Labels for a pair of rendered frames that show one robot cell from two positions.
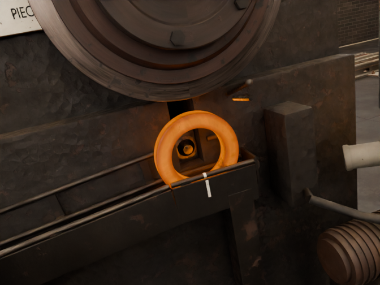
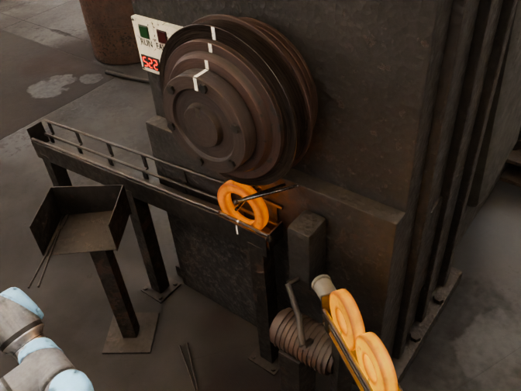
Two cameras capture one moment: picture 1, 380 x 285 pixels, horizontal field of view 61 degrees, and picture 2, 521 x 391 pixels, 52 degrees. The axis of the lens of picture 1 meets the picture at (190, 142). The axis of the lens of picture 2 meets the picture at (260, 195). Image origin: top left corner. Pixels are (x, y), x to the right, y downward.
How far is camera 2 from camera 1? 1.35 m
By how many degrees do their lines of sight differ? 50
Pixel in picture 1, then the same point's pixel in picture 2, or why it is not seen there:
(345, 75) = (384, 233)
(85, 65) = not seen: hidden behind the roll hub
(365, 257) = (279, 335)
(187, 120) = (233, 188)
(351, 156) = (315, 284)
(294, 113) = (294, 231)
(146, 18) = (188, 144)
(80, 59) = not seen: hidden behind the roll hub
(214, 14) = (219, 161)
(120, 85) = not seen: hidden behind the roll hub
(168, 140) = (223, 190)
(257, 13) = (267, 165)
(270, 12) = (283, 167)
